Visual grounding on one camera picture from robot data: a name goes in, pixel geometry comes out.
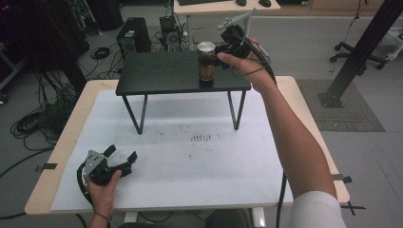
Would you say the beige office desk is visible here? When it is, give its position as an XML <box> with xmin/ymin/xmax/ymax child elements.
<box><xmin>173</xmin><ymin>0</ymin><xmax>282</xmax><ymax>74</ymax></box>

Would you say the white table mat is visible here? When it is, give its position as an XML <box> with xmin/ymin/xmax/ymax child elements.
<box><xmin>49</xmin><ymin>85</ymin><xmax>296</xmax><ymax>213</ymax></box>

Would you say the metal-lidded glass jar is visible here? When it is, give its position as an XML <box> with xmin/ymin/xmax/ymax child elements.
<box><xmin>196</xmin><ymin>41</ymin><xmax>217</xmax><ymax>83</ymax></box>

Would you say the person's left hand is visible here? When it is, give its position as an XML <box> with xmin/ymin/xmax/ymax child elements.
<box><xmin>84</xmin><ymin>169</ymin><xmax>124</xmax><ymax>219</ymax></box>

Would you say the black computer tower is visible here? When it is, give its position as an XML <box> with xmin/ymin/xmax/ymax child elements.
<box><xmin>116</xmin><ymin>16</ymin><xmax>152</xmax><ymax>55</ymax></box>

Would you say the black keyboard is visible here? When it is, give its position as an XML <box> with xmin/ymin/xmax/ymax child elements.
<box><xmin>177</xmin><ymin>0</ymin><xmax>235</xmax><ymax>7</ymax></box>

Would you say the small black cable coil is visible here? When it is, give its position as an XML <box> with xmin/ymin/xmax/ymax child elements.
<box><xmin>89</xmin><ymin>46</ymin><xmax>111</xmax><ymax>61</ymax></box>

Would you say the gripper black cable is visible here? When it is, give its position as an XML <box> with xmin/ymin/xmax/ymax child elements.
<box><xmin>75</xmin><ymin>159</ymin><xmax>95</xmax><ymax>207</ymax></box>
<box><xmin>230</xmin><ymin>35</ymin><xmax>288</xmax><ymax>228</ymax></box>

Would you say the grey floor mat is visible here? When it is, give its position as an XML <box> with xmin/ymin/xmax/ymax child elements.
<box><xmin>296</xmin><ymin>78</ymin><xmax>387</xmax><ymax>133</ymax></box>

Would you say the black metal post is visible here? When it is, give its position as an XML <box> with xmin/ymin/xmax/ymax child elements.
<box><xmin>317</xmin><ymin>0</ymin><xmax>403</xmax><ymax>109</ymax></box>

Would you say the black tape cross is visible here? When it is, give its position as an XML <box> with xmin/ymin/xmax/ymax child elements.
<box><xmin>339</xmin><ymin>200</ymin><xmax>367</xmax><ymax>217</ymax></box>

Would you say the bundle of black floor cables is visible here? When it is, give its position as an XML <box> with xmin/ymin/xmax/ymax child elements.
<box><xmin>9</xmin><ymin>67</ymin><xmax>84</xmax><ymax>153</ymax></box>

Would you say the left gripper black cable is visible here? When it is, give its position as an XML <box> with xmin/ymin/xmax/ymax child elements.
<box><xmin>75</xmin><ymin>159</ymin><xmax>95</xmax><ymax>207</ymax></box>

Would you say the dark curtain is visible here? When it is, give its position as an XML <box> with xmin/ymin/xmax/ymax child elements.
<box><xmin>0</xmin><ymin>0</ymin><xmax>90</xmax><ymax>93</ymax></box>

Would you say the black raised shelf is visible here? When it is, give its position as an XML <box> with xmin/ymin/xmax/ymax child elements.
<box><xmin>115</xmin><ymin>48</ymin><xmax>253</xmax><ymax>136</ymax></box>

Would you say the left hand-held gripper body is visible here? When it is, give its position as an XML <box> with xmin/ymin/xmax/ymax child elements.
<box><xmin>82</xmin><ymin>148</ymin><xmax>116</xmax><ymax>187</ymax></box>

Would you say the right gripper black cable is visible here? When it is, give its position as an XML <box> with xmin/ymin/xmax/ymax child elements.
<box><xmin>230</xmin><ymin>35</ymin><xmax>288</xmax><ymax>228</ymax></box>

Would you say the open-sided computer tower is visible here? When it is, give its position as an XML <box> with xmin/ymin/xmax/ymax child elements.
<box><xmin>159</xmin><ymin>14</ymin><xmax>182</xmax><ymax>52</ymax></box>

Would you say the light wooden table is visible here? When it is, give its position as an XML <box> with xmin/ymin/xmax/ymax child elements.
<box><xmin>24</xmin><ymin>75</ymin><xmax>352</xmax><ymax>228</ymax></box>

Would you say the black tape strip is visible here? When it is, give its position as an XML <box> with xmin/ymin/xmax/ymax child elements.
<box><xmin>331</xmin><ymin>173</ymin><xmax>354</xmax><ymax>184</ymax></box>
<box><xmin>34</xmin><ymin>162</ymin><xmax>59</xmax><ymax>174</ymax></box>

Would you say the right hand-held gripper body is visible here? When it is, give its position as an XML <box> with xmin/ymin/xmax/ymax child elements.
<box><xmin>217</xmin><ymin>7</ymin><xmax>259</xmax><ymax>60</ymax></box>

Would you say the person's white sleeve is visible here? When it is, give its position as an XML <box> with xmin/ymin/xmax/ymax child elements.
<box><xmin>287</xmin><ymin>189</ymin><xmax>349</xmax><ymax>228</ymax></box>

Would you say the black office chair base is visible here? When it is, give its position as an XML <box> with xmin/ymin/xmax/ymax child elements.
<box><xmin>329</xmin><ymin>41</ymin><xmax>390</xmax><ymax>77</ymax></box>

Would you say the person's right hand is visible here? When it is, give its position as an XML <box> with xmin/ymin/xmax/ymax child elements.
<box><xmin>216</xmin><ymin>37</ymin><xmax>278</xmax><ymax>95</ymax></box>

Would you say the dark wrist band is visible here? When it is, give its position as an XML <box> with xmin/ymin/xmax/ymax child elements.
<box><xmin>92</xmin><ymin>210</ymin><xmax>114</xmax><ymax>222</ymax></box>

